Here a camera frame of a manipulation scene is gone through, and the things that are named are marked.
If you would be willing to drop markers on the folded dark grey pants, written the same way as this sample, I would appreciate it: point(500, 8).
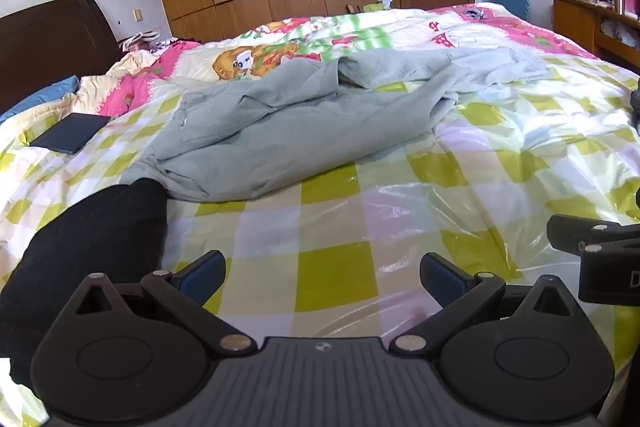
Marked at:
point(636, 104)

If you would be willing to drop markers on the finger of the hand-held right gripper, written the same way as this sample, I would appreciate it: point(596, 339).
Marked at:
point(570, 232)

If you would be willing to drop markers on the wall socket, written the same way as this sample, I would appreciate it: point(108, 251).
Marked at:
point(138, 15)

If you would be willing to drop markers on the dark wooden headboard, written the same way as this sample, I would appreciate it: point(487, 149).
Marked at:
point(55, 42)

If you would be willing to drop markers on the black folded cloth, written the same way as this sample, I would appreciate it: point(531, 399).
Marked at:
point(85, 257)

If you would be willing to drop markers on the checked cartoon print quilt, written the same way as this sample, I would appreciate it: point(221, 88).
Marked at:
point(450, 187)

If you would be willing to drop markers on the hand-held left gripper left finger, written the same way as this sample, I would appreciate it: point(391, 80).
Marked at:
point(200, 279)

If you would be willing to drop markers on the wooden shelf desk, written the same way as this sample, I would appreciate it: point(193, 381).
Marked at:
point(575, 19)

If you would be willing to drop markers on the blue pillow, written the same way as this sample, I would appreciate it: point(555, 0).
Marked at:
point(40, 99)

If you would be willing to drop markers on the blue foam mat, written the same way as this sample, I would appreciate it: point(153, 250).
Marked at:
point(510, 4)

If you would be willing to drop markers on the green cloth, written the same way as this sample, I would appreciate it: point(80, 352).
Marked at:
point(377, 7)

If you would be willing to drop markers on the pink and cream blanket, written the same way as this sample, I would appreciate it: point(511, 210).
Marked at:
point(130, 87)

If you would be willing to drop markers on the dark blue notebook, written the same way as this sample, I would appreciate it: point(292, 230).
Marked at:
point(70, 133)

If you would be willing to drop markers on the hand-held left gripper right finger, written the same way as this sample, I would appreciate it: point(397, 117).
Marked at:
point(445, 279)

